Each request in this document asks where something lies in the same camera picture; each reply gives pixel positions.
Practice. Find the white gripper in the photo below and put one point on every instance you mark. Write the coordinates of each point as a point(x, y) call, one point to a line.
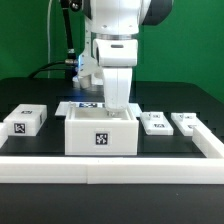
point(116, 58)

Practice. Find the white cabinet body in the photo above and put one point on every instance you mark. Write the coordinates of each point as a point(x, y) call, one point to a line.
point(92, 131)

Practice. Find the white cabinet door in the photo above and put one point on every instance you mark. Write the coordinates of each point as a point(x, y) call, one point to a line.
point(155, 123)
point(185, 122)

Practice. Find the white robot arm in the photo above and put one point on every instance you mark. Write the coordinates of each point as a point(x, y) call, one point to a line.
point(112, 20)

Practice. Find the white cabinet top block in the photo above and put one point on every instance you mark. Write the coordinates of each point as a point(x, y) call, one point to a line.
point(26, 119)

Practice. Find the white U-shaped fence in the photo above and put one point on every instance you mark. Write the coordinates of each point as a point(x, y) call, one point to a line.
point(206, 170)

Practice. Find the white marker base plate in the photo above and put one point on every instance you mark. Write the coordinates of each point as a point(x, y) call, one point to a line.
point(63, 107)

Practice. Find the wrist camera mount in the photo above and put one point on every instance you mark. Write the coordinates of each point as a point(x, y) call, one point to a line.
point(88, 66)

